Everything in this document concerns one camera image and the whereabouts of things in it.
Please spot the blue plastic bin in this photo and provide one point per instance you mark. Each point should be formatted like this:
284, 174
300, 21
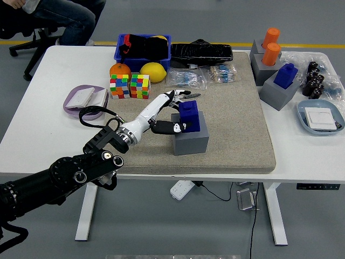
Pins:
134, 64

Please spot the yellow lemon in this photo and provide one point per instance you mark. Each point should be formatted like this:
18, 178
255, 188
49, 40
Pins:
152, 71

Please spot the black office chair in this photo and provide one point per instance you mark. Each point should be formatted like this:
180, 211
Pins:
13, 29

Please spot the black desk control panel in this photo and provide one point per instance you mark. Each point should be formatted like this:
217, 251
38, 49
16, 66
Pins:
318, 186

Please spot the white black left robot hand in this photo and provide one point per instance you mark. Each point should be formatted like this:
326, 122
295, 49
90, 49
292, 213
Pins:
145, 114

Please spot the clear bag of blue parts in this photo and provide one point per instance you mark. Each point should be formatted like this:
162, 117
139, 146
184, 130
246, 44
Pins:
334, 91

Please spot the grey square-hole seal holder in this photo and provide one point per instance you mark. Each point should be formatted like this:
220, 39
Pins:
191, 143
275, 97

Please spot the flat metal bracket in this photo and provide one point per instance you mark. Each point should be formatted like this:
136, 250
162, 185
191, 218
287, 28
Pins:
244, 183

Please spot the white table leg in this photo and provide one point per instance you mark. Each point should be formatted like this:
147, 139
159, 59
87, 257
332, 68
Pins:
86, 210
276, 215

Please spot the purple tray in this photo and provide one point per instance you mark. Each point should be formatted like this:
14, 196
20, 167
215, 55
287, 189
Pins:
70, 94

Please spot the yellow object in bin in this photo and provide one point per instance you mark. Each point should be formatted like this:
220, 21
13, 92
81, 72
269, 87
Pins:
161, 37

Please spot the clear bag of blue resistors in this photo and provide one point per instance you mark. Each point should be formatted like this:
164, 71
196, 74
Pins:
186, 79

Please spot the blue square seal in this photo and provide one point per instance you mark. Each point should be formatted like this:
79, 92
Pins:
285, 76
190, 113

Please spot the clear bag of tan resistors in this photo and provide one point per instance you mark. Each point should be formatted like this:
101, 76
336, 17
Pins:
222, 74

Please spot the black cloth with red trim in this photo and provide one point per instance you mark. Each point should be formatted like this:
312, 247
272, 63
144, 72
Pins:
145, 47

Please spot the white wall switch plate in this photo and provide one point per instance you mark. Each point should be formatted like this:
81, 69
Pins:
99, 98
81, 95
320, 118

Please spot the white power strip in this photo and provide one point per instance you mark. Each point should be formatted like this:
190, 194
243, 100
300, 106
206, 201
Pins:
180, 190

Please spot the clear bag of black capacitors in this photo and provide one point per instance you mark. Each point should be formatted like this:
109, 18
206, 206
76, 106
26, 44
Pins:
312, 81

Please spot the person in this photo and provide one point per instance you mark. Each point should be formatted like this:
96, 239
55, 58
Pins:
70, 21

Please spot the multicoloured puzzle cube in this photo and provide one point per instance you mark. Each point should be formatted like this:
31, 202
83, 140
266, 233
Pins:
120, 86
140, 86

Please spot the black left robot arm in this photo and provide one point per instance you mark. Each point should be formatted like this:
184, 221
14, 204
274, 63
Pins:
67, 170

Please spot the black plastic-wrapped long item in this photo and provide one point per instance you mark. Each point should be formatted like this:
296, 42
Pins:
202, 52

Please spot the large metal bracket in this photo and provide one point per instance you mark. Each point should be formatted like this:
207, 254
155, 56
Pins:
245, 199

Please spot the orange fruit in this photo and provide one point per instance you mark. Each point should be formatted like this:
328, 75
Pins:
120, 70

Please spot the light blue tray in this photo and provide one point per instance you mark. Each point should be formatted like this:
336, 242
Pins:
320, 103

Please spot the orange round seal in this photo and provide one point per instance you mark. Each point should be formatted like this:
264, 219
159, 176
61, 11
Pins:
270, 55
271, 36

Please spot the grey-brown table mat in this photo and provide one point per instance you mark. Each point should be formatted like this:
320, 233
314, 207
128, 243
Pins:
229, 129

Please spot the small metal pliers tool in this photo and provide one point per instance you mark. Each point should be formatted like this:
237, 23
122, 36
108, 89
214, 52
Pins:
196, 95

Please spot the grey round-hole seal holder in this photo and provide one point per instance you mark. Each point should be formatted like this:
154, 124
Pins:
262, 74
256, 50

